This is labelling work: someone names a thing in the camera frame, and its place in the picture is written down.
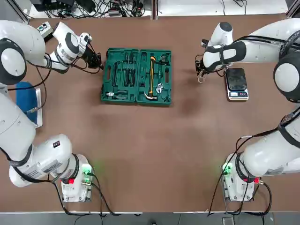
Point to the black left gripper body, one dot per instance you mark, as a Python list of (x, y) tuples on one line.
[(89, 54)]

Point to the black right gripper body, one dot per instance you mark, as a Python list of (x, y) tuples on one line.
[(199, 62)]

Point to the small clear measuring cup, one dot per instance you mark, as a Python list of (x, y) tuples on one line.
[(200, 80)]

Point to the green plastic toolbox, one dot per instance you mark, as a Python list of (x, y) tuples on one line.
[(137, 70)]

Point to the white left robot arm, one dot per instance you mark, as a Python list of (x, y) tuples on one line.
[(23, 35)]

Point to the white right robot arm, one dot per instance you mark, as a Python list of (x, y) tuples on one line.
[(269, 47)]

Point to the black silver digital scale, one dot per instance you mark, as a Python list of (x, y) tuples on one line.
[(236, 79)]

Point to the silver nosed pliers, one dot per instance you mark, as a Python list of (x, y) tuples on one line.
[(110, 94)]

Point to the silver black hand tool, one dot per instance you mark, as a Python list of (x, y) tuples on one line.
[(164, 59)]

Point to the silver adjustable wrench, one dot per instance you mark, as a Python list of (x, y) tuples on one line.
[(159, 89)]

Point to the white black button box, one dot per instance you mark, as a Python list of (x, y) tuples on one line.
[(44, 28)]

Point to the blue padded holder white base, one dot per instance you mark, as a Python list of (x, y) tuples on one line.
[(25, 98)]

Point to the aluminium frame post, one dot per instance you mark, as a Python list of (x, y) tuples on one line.
[(155, 9), (293, 8), (21, 11)]

